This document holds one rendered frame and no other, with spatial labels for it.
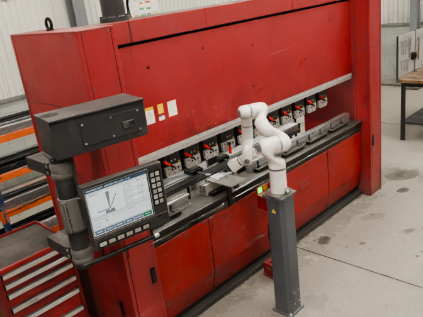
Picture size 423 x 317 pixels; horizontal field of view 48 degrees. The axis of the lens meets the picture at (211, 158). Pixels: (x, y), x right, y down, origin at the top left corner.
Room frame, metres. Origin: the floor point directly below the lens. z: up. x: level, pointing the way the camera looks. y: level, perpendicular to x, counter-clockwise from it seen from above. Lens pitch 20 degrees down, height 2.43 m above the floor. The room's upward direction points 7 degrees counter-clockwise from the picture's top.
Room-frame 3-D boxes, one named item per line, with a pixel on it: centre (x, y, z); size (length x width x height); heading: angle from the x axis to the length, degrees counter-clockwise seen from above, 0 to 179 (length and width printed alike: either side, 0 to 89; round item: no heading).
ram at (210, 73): (4.05, -0.47, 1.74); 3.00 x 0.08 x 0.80; 133
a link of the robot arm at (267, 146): (3.11, -0.42, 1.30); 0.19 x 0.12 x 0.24; 106
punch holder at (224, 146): (3.72, -0.13, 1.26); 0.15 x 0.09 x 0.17; 133
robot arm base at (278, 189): (3.12, -0.45, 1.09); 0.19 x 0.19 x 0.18
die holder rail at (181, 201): (3.23, 0.40, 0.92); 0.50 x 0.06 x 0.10; 133
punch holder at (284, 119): (4.27, -0.71, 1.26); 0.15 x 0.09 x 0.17; 133
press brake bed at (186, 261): (4.01, -0.50, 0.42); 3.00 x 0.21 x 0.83; 133
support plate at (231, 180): (3.50, -0.10, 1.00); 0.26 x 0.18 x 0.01; 43
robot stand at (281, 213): (3.12, -0.45, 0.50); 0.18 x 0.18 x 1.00; 44
